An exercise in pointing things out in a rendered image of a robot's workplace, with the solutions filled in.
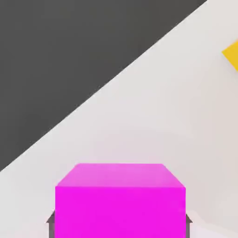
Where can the small magenta cube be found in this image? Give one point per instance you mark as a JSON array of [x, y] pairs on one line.
[[120, 208]]

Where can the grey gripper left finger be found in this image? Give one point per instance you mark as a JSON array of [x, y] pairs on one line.
[[51, 226]]

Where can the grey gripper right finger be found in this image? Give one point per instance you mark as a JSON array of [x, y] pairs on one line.
[[188, 226]]

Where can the large yellow box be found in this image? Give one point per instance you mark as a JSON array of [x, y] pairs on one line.
[[232, 54]]

